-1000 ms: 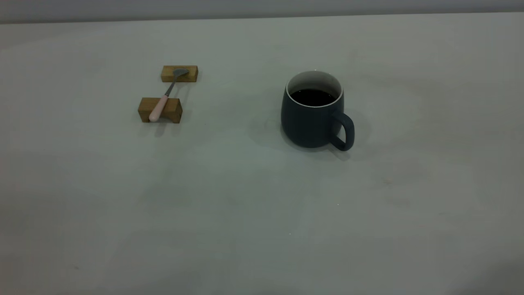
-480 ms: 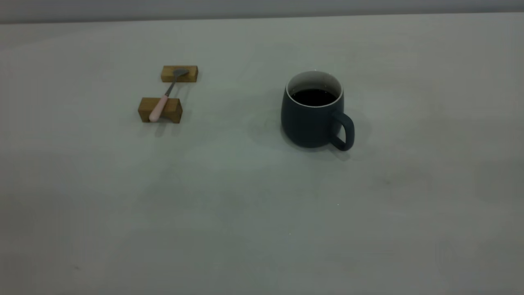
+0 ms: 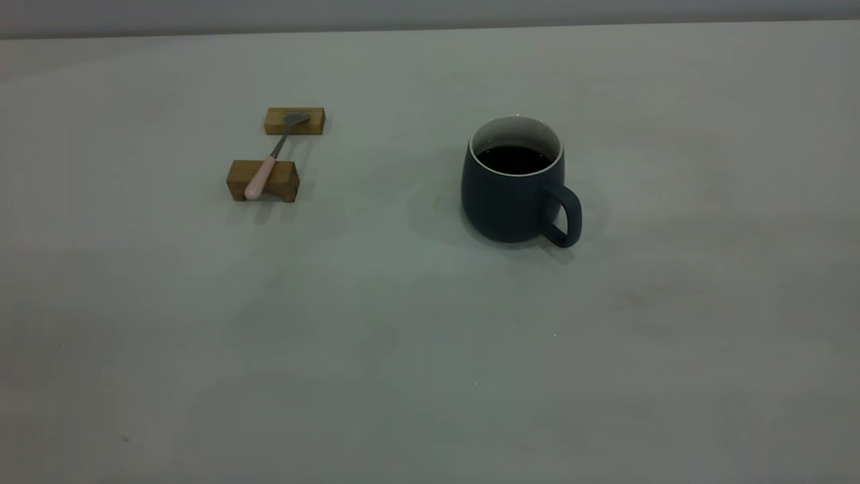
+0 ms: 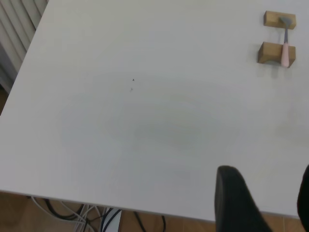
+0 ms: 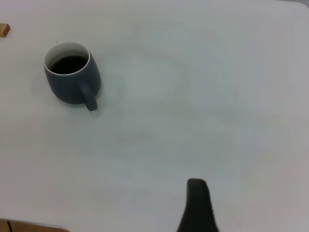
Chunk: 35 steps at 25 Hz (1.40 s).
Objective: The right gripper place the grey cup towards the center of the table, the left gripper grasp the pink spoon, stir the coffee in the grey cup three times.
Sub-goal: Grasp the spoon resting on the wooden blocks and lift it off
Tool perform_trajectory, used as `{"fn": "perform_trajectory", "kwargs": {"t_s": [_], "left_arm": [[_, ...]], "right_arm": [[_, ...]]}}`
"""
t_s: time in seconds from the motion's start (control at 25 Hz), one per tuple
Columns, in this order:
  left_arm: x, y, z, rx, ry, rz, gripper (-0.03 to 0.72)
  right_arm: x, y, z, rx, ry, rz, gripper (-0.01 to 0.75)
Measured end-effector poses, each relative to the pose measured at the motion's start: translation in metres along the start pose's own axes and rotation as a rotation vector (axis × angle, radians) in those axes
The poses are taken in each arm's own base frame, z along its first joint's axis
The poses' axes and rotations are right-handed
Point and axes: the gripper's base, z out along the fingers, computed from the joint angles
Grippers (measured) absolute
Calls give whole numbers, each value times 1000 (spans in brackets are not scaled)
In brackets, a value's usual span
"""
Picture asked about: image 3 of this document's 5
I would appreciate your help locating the dark grey ceramic mug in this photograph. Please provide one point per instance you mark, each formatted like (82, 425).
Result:
(507, 208)

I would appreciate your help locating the arched wooden block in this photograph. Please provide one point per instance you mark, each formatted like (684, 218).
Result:
(287, 178)

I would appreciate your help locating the flat wooden block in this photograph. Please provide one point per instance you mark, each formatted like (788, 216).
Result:
(275, 123)

